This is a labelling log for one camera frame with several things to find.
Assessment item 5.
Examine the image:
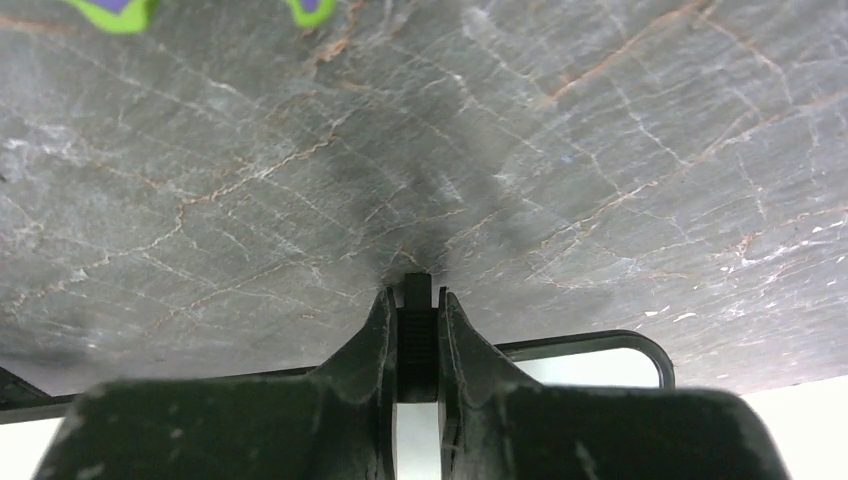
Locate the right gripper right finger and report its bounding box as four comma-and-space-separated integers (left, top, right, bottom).
437, 289, 787, 479

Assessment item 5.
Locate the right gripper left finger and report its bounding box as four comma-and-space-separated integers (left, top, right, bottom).
36, 291, 397, 479

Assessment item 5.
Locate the green owl number block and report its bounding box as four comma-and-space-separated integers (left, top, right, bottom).
65, 0, 336, 34

